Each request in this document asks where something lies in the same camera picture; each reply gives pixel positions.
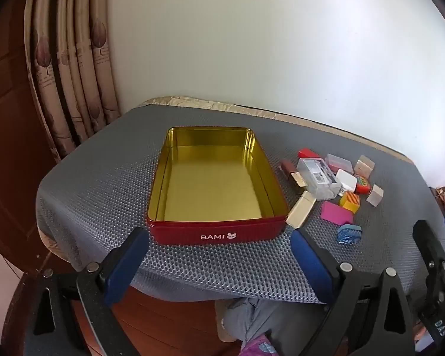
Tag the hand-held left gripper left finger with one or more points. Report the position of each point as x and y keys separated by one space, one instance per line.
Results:
x=128 y=263

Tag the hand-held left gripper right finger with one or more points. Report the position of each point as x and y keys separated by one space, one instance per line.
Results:
x=311 y=267

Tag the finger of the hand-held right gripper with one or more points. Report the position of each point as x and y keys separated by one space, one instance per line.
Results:
x=435 y=259

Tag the blue patterned eraser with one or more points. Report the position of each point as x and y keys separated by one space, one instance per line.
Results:
x=349 y=234

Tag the cream rectangular bar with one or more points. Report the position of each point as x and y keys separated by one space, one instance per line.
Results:
x=300 y=210

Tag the yellow striped block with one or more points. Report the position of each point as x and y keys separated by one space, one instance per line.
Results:
x=349 y=203

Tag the white cube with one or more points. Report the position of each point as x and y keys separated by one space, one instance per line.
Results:
x=375 y=195

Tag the clear labelled plastic case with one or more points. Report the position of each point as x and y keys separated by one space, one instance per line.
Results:
x=317 y=178

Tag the red tin box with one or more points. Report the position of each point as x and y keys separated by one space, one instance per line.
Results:
x=215 y=235

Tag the white square box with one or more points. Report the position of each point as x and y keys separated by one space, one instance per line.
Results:
x=346 y=181

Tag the brown and gold case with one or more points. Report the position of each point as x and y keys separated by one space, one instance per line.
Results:
x=288 y=168

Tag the small clear plastic box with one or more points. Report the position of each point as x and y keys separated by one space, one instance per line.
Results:
x=339 y=162

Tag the pink block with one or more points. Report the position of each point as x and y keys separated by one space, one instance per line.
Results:
x=335 y=213

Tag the person's grey trouser leg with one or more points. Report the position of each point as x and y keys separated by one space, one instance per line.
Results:
x=274 y=322

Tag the grey mesh mat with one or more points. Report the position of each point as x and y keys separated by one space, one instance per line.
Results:
x=96 y=193

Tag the red round toy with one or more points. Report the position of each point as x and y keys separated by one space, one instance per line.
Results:
x=362 y=186

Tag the purple printed cloth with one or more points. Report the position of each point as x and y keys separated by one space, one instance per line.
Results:
x=257 y=348

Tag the beige slipper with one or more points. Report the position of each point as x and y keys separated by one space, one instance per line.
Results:
x=222 y=322

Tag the beige wooden block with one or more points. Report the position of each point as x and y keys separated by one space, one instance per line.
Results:
x=364 y=166

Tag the red block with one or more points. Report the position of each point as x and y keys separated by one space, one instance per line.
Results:
x=309 y=153

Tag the brown wooden wardrobe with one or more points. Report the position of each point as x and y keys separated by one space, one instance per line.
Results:
x=7 y=137

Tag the beige leaf-print curtain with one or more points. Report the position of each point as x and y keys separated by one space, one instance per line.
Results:
x=74 y=63

